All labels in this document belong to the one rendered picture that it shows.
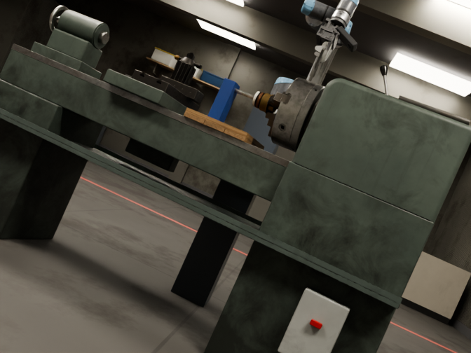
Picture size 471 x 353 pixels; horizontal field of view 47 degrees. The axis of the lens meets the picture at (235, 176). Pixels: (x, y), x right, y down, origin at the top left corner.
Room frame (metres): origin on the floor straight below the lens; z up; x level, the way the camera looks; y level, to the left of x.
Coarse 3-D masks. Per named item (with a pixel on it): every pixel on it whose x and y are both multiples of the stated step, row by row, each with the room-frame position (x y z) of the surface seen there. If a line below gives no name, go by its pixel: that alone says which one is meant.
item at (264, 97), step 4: (260, 92) 2.44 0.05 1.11; (260, 96) 2.43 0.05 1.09; (264, 96) 2.42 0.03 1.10; (268, 96) 2.42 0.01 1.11; (256, 100) 2.43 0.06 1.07; (260, 100) 2.43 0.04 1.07; (264, 100) 2.42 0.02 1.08; (256, 104) 2.44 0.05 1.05; (260, 104) 2.43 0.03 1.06; (264, 104) 2.42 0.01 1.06; (260, 108) 2.44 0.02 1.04; (264, 108) 2.43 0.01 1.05; (268, 108) 2.43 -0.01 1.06; (272, 108) 2.42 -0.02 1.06; (272, 112) 2.44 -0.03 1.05
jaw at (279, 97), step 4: (272, 96) 2.39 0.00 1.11; (276, 96) 2.31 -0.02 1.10; (280, 96) 2.31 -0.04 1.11; (284, 96) 2.29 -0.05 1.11; (288, 96) 2.28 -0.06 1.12; (268, 100) 2.39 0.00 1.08; (272, 100) 2.36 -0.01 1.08; (276, 100) 2.30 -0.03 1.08; (280, 100) 2.30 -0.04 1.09; (284, 100) 2.28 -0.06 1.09; (288, 100) 2.28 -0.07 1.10; (268, 104) 2.41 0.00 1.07; (272, 104) 2.38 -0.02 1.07; (276, 104) 2.36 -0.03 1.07; (276, 108) 2.40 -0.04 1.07
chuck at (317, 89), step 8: (320, 88) 2.31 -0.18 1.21; (312, 96) 2.27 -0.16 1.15; (320, 96) 2.35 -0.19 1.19; (304, 104) 2.25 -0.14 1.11; (312, 104) 2.26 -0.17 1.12; (304, 112) 2.25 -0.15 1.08; (296, 120) 2.26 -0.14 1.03; (304, 120) 2.25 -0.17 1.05; (296, 128) 2.27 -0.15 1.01; (296, 136) 2.28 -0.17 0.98; (296, 144) 2.32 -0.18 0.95
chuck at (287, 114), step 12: (300, 84) 2.31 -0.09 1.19; (312, 84) 2.33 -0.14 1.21; (300, 96) 2.27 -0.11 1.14; (288, 108) 2.27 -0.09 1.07; (300, 108) 2.25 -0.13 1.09; (276, 120) 2.29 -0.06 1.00; (288, 120) 2.27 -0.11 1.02; (276, 132) 2.33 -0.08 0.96; (288, 132) 2.29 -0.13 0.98; (288, 144) 2.35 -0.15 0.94
